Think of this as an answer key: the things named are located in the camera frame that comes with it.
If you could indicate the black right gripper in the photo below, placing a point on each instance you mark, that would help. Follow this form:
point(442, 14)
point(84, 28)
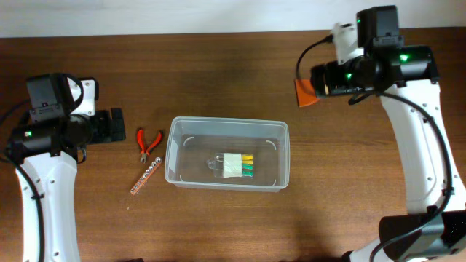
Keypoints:
point(330, 71)

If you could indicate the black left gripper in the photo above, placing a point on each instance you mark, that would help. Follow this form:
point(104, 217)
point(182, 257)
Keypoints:
point(109, 134)

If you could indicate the orange scraper with wooden handle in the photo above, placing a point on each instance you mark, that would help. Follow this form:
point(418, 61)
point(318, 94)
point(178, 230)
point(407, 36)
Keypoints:
point(306, 94)

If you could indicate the clear case of screwdrivers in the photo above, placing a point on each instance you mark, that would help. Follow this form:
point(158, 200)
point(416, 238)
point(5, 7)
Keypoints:
point(232, 165)

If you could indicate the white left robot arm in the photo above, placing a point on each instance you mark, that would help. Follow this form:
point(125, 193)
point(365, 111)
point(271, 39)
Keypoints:
point(46, 149)

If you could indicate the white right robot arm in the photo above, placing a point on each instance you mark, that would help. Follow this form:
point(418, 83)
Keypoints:
point(434, 225)

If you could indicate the clear plastic container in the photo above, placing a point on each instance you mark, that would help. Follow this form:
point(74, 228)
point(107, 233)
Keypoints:
point(194, 140)

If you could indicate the orange handled cutting pliers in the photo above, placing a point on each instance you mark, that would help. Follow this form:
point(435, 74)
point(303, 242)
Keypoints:
point(146, 148)

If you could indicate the orange socket bit rail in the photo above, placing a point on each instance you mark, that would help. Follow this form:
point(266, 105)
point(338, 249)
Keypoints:
point(151, 169)

